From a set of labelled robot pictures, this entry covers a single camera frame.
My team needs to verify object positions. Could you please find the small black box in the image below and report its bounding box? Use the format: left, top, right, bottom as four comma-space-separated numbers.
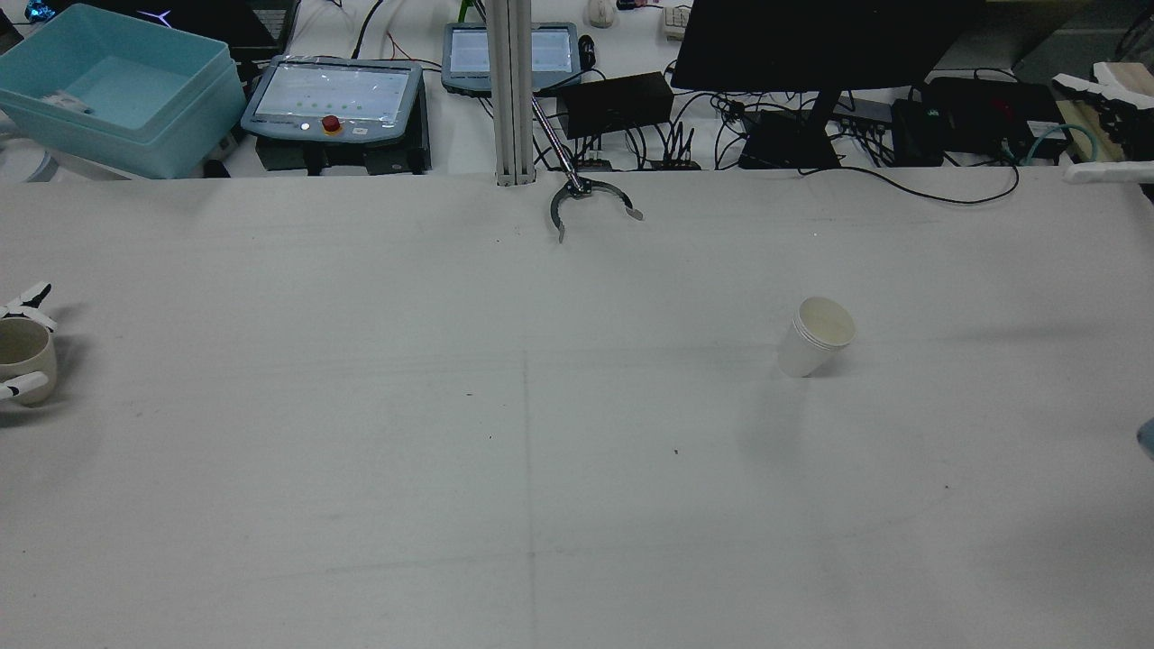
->
891, 97, 946, 168

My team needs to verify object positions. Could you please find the teal cable loop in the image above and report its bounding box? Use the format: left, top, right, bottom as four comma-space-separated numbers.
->
1023, 122, 1101, 168

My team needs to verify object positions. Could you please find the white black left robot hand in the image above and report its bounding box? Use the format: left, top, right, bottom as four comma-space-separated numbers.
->
0, 282, 57, 402

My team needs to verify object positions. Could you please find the black power adapter box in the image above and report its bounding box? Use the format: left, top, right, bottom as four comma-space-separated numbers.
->
927, 77, 1067, 161

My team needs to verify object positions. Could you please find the black laptop computer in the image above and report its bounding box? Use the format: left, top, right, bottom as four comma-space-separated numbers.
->
41, 0, 300, 64

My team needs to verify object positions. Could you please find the teal plastic bin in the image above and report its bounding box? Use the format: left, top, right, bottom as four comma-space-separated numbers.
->
0, 3, 246, 179

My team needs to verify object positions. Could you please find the aluminium profile post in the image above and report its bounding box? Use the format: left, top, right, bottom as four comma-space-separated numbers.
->
484, 0, 538, 187

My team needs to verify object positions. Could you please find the spare white robot hand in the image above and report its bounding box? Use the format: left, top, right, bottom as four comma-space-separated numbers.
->
1053, 61, 1154, 154

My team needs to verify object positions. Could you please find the black pendant stand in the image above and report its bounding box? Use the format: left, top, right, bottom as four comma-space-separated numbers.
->
257, 135, 432, 177

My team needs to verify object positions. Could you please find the beige paper cup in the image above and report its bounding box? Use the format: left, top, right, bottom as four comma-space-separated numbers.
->
0, 317, 59, 407

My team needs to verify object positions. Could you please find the black computer monitor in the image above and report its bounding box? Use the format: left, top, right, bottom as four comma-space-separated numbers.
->
671, 0, 988, 170

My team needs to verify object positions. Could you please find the white paper cup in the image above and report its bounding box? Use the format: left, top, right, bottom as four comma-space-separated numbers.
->
777, 297, 857, 379

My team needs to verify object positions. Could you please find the black rectangular box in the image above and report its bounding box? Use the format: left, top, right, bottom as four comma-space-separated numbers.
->
561, 72, 675, 139

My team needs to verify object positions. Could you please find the white foam bar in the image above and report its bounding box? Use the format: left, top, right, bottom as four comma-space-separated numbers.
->
1064, 160, 1154, 187

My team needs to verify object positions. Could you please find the green-handled metal reacher grabber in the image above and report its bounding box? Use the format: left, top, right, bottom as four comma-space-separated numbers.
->
458, 0, 646, 244

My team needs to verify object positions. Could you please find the grey teach pendant tablet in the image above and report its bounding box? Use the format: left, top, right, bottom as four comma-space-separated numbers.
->
441, 22, 582, 96
240, 56, 425, 147

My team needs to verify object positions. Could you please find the long black table cable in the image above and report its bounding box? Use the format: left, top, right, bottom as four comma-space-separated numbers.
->
798, 162, 1021, 206

